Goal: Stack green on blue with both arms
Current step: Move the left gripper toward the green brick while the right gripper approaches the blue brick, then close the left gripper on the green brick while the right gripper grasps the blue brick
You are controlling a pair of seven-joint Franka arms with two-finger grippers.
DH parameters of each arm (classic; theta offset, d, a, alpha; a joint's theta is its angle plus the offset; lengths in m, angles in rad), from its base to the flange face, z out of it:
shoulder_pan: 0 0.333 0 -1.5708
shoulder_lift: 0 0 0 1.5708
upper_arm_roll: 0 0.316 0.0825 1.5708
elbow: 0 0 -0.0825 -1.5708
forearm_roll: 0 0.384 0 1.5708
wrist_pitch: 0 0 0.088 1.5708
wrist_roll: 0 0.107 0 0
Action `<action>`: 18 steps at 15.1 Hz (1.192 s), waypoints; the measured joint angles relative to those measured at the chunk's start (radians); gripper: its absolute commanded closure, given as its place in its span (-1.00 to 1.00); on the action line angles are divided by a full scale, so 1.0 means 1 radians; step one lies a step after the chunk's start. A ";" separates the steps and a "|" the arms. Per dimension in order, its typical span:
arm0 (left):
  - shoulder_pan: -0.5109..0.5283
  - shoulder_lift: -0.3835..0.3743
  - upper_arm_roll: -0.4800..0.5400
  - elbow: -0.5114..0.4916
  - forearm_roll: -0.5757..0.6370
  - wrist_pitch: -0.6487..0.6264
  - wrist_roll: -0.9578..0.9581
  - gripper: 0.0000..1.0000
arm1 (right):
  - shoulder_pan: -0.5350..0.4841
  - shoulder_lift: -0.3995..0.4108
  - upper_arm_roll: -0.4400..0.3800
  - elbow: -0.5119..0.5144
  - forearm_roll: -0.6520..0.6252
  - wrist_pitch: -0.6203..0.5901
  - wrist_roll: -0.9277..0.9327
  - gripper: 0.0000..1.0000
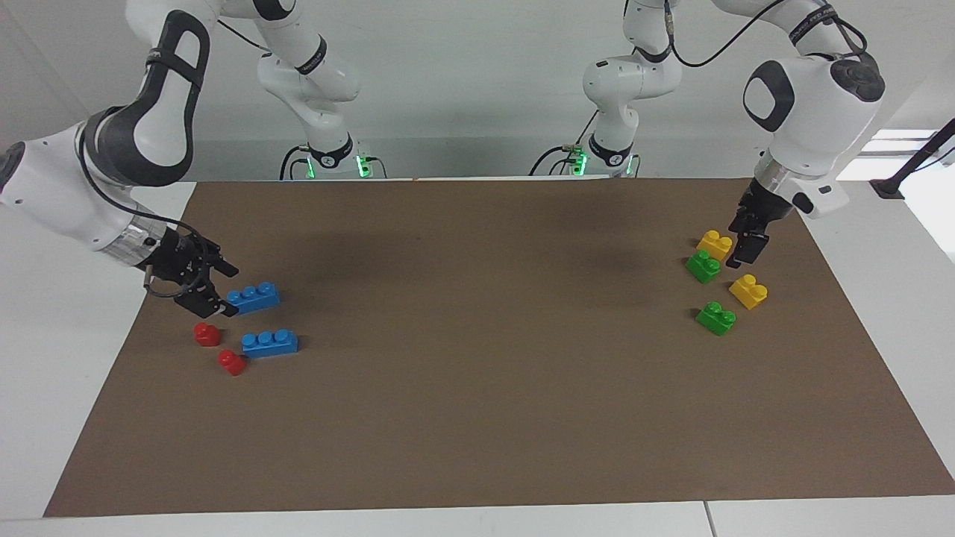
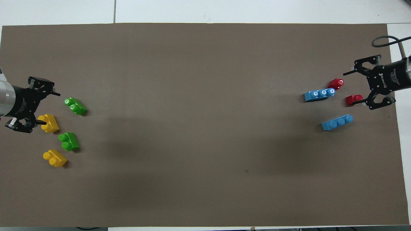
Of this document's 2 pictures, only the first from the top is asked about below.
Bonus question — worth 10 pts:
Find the blue three-stud toy brick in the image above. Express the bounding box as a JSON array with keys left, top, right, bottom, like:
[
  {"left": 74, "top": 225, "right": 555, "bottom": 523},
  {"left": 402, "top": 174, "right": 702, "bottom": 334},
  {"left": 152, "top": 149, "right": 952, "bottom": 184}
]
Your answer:
[
  {"left": 241, "top": 328, "right": 299, "bottom": 359},
  {"left": 227, "top": 281, "right": 282, "bottom": 315}
]

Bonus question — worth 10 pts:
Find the green two-stud toy brick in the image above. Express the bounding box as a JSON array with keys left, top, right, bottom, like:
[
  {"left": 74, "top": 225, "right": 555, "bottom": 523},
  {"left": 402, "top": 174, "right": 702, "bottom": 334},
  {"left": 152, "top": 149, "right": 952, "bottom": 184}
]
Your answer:
[
  {"left": 695, "top": 301, "right": 737, "bottom": 336},
  {"left": 685, "top": 249, "right": 722, "bottom": 284}
]

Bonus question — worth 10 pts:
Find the yellow two-stud toy brick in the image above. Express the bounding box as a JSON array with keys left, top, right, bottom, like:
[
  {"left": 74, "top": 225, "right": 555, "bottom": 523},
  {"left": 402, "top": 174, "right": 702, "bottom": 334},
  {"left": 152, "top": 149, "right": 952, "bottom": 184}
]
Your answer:
[
  {"left": 729, "top": 274, "right": 768, "bottom": 310},
  {"left": 696, "top": 230, "right": 733, "bottom": 262}
]

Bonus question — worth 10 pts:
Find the brown table mat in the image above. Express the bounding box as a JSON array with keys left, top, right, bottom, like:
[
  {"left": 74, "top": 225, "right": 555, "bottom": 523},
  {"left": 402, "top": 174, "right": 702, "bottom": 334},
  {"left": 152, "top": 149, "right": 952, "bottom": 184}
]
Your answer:
[{"left": 43, "top": 178, "right": 955, "bottom": 518}]

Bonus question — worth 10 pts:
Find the black right base cable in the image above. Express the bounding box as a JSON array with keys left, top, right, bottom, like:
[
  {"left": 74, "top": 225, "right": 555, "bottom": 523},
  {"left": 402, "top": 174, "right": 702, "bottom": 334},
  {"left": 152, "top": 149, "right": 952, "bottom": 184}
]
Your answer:
[{"left": 279, "top": 144, "right": 311, "bottom": 180}]

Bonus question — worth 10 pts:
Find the black base cable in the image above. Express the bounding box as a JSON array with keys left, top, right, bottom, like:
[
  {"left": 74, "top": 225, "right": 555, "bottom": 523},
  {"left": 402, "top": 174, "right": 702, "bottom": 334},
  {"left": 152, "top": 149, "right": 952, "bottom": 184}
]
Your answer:
[
  {"left": 529, "top": 145, "right": 577, "bottom": 177},
  {"left": 279, "top": 144, "right": 311, "bottom": 180}
]

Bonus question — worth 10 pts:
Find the black angled camera stand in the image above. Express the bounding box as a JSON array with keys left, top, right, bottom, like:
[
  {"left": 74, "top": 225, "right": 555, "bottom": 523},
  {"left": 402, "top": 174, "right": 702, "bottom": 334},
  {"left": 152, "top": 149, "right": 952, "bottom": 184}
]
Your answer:
[{"left": 869, "top": 118, "right": 955, "bottom": 200}]

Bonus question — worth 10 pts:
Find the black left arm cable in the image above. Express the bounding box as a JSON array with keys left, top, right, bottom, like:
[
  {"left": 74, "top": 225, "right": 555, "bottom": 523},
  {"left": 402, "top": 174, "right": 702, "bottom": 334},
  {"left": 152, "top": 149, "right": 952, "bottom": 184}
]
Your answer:
[{"left": 664, "top": 0, "right": 870, "bottom": 69}]

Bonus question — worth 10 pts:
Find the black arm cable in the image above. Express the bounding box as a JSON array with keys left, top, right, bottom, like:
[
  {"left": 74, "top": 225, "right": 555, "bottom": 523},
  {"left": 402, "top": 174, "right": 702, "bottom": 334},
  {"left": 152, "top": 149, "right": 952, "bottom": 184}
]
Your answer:
[
  {"left": 664, "top": 0, "right": 870, "bottom": 69},
  {"left": 75, "top": 18, "right": 271, "bottom": 301}
]

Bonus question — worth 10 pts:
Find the black left base cable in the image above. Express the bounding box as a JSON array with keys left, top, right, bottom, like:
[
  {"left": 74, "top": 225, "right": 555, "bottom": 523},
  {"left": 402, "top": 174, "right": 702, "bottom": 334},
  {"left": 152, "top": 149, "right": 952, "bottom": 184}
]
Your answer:
[{"left": 529, "top": 145, "right": 577, "bottom": 177}]

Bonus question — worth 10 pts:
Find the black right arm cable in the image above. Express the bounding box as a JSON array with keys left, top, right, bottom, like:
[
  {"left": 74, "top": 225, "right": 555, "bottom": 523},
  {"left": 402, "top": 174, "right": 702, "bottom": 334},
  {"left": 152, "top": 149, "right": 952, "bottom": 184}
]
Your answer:
[{"left": 75, "top": 18, "right": 271, "bottom": 301}]

